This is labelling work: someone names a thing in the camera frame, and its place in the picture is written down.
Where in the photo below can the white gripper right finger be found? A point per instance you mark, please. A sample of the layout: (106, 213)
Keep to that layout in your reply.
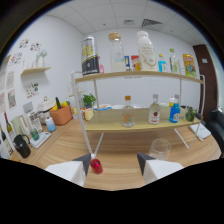
(156, 168)

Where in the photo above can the white vase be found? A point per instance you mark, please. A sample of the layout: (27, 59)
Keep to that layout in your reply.
(41, 60)

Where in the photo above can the clear bottle red label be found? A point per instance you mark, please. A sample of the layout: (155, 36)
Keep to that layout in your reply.
(154, 113)

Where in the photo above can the white bowl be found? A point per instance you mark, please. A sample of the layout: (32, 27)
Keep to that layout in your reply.
(117, 107)

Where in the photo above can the small pink bottle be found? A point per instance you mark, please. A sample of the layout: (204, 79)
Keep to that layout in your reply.
(101, 68)

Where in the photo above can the brown door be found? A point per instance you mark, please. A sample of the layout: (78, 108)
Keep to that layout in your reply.
(205, 80)

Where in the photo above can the small red liquid bottle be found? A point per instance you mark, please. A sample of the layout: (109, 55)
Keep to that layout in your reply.
(96, 166)

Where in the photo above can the two-tier wooden shelf rack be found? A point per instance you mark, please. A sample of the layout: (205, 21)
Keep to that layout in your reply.
(110, 124)

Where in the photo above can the clear bottle orange cap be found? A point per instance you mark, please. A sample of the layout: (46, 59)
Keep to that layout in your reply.
(128, 115)

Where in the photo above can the green potted plant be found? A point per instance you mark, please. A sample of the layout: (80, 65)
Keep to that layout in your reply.
(89, 100)

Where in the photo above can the small red box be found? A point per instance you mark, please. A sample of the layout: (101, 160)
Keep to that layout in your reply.
(135, 63)

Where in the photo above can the black kettle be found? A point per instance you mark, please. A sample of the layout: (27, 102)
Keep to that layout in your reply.
(22, 146)

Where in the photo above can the green glass cup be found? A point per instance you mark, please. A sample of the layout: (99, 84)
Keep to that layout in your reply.
(34, 135)

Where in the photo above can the orange fruit basket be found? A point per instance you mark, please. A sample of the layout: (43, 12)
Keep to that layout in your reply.
(61, 115)

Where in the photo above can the blue liquid bottle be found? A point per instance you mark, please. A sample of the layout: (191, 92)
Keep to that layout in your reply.
(174, 112)

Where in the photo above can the wine bottle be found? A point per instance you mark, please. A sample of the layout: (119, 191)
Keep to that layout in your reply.
(10, 130)

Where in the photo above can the large white milk bottle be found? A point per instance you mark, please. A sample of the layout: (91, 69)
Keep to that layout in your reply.
(146, 53)

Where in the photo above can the clear glass with ice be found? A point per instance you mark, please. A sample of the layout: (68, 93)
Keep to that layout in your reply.
(160, 148)

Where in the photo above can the black and silver bag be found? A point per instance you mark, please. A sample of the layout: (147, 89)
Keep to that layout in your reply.
(90, 56)

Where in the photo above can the clear bottle dark cap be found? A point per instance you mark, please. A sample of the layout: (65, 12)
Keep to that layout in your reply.
(178, 66)

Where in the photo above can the small blue white bottle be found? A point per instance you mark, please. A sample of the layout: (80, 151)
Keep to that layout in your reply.
(50, 125)

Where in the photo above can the black armchair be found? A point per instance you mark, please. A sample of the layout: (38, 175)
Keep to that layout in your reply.
(216, 128)

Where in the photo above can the tall glass jar cork lid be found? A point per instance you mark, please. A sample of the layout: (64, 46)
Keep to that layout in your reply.
(117, 55)

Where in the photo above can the light blue drink bottle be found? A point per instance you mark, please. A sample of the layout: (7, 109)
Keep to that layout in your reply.
(162, 65)

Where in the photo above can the white tray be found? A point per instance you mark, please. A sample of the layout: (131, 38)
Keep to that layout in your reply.
(41, 140)

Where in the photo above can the white fabric pouch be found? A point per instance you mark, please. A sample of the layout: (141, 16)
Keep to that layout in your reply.
(200, 131)

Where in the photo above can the cream mug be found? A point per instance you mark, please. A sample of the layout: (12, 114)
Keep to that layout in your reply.
(88, 114)

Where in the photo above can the clear bottle green cap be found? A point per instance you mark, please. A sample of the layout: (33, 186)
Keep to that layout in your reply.
(172, 63)

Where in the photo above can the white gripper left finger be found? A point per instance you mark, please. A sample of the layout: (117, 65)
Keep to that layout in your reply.
(71, 170)

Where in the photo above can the blue rimmed bowl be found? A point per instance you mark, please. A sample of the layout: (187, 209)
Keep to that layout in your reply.
(102, 107)

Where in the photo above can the wooden wall shelf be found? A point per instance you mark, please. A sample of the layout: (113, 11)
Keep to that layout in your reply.
(35, 70)

